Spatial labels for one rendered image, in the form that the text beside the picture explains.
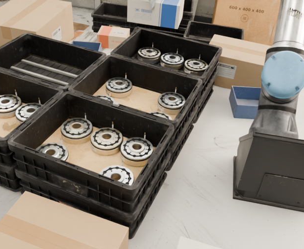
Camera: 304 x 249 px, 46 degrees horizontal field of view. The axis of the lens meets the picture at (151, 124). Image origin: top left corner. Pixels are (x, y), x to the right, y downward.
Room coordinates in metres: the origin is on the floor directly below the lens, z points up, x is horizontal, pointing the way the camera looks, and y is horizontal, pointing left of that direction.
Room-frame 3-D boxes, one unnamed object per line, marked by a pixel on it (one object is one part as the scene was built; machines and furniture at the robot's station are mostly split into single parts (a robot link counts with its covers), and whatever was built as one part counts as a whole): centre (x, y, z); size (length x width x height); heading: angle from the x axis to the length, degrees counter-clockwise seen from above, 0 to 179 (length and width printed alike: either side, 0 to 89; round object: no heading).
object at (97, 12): (2.87, 0.34, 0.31); 0.40 x 0.30 x 0.34; 80
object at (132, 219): (0.79, 0.16, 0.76); 0.40 x 0.30 x 0.12; 70
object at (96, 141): (0.85, 0.14, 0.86); 0.10 x 0.10 x 0.01
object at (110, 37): (1.83, 0.25, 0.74); 0.16 x 0.12 x 0.07; 86
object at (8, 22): (1.71, 0.67, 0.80); 0.40 x 0.30 x 0.20; 170
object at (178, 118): (1.07, 0.06, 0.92); 0.40 x 0.30 x 0.02; 70
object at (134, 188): (0.79, 0.16, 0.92); 0.40 x 0.30 x 0.02; 70
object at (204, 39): (2.34, -0.38, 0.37); 0.40 x 0.30 x 0.45; 80
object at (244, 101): (1.31, -0.45, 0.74); 0.20 x 0.15 x 0.07; 92
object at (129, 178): (0.68, 0.09, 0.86); 0.10 x 0.10 x 0.01
